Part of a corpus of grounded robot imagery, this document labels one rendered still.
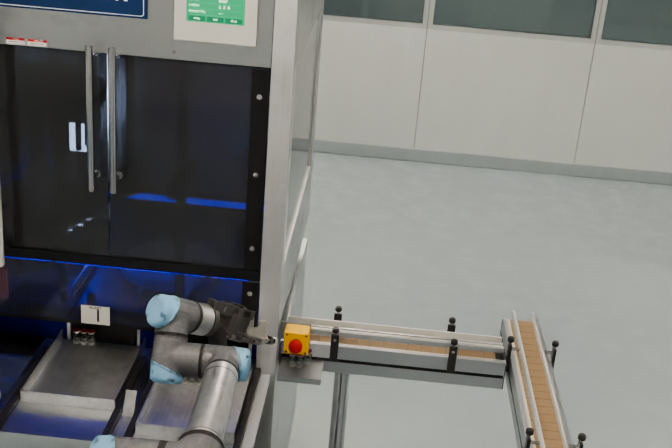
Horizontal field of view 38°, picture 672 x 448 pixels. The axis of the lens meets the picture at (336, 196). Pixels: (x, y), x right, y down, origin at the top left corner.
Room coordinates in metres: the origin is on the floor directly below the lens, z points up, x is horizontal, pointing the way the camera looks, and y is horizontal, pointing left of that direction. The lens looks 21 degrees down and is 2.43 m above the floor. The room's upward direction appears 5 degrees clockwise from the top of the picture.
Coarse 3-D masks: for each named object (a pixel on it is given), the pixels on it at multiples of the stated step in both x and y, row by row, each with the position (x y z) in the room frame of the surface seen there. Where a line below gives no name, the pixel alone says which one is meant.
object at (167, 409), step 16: (160, 384) 2.36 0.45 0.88; (240, 384) 2.39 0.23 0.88; (160, 400) 2.28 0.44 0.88; (176, 400) 2.28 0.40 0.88; (192, 400) 2.29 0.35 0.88; (240, 400) 2.31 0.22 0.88; (144, 416) 2.20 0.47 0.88; (160, 416) 2.20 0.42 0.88; (176, 416) 2.21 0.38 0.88; (240, 416) 2.22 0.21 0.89; (144, 432) 2.12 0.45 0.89; (160, 432) 2.12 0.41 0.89; (176, 432) 2.12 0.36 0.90
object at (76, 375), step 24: (48, 360) 2.43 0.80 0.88; (72, 360) 2.45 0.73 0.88; (96, 360) 2.46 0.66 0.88; (120, 360) 2.47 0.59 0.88; (24, 384) 2.25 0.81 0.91; (48, 384) 2.31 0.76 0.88; (72, 384) 2.32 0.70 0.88; (96, 384) 2.33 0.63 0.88; (120, 384) 2.34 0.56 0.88; (96, 408) 2.22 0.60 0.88
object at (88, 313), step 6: (84, 306) 2.48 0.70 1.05; (90, 306) 2.48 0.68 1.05; (96, 306) 2.48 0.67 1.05; (84, 312) 2.48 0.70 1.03; (90, 312) 2.48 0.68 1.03; (96, 312) 2.48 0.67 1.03; (102, 312) 2.48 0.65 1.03; (108, 312) 2.48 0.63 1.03; (84, 318) 2.48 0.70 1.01; (90, 318) 2.48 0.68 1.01; (96, 318) 2.48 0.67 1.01; (102, 318) 2.48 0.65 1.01; (108, 318) 2.48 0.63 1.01; (102, 324) 2.48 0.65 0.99; (108, 324) 2.48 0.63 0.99
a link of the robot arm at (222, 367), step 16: (208, 352) 1.85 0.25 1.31; (224, 352) 1.85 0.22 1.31; (240, 352) 1.86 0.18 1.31; (208, 368) 1.80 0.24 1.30; (224, 368) 1.79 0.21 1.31; (240, 368) 1.83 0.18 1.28; (208, 384) 1.73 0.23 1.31; (224, 384) 1.74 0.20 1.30; (208, 400) 1.67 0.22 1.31; (224, 400) 1.69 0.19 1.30; (192, 416) 1.63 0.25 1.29; (208, 416) 1.61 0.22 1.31; (224, 416) 1.64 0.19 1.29; (192, 432) 1.54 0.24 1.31; (208, 432) 1.55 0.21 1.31; (224, 432) 1.62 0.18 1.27
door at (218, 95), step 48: (144, 96) 2.48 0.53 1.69; (192, 96) 2.48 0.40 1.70; (240, 96) 2.47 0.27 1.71; (144, 144) 2.48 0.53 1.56; (192, 144) 2.48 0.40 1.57; (240, 144) 2.47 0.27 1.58; (144, 192) 2.48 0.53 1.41; (192, 192) 2.48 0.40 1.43; (240, 192) 2.47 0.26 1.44; (144, 240) 2.48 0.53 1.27; (192, 240) 2.48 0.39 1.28; (240, 240) 2.47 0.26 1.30
